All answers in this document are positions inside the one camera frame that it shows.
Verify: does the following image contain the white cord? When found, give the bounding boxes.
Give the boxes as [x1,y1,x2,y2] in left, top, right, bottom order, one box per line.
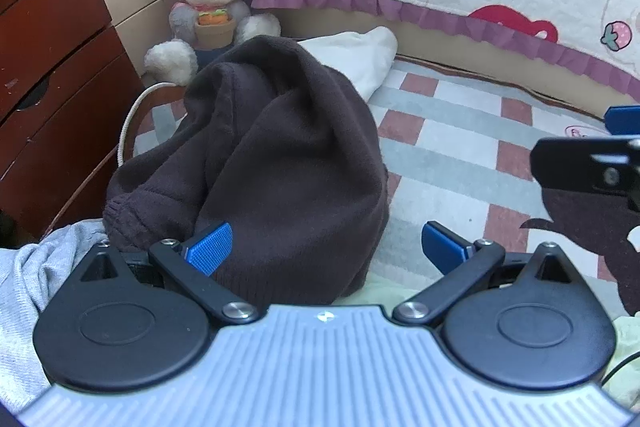
[116,82,173,168]

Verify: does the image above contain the checked printed blanket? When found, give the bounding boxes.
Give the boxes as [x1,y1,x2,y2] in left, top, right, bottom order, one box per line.
[132,54,640,323]

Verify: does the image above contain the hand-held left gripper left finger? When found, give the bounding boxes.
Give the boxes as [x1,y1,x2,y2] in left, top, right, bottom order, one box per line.
[75,222,261,325]

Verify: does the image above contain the grey garment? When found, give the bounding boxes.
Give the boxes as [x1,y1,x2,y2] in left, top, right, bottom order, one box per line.
[0,222,111,413]

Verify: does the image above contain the light green blanket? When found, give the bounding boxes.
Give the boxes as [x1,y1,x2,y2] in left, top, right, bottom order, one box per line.
[332,269,640,410]

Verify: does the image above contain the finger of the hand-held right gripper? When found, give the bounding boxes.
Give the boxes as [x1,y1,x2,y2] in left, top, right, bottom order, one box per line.
[531,136,640,198]
[603,105,640,136]

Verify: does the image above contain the black cable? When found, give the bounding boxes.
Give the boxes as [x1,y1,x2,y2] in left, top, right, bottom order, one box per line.
[602,351,640,389]

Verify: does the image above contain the folded white cloth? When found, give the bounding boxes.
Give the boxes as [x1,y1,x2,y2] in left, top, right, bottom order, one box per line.
[297,26,399,102]

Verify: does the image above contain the beige bed board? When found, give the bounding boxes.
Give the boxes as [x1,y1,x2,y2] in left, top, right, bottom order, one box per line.
[277,4,640,120]

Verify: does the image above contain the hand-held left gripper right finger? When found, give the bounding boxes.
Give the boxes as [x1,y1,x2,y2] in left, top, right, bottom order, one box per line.
[392,221,583,329]

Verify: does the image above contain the red-brown wooden drawer cabinet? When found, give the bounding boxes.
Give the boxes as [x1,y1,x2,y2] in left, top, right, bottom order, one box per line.
[0,0,146,253]

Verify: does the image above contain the dark brown knit sweater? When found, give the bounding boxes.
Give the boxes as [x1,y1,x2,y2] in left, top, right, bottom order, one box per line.
[102,34,391,308]

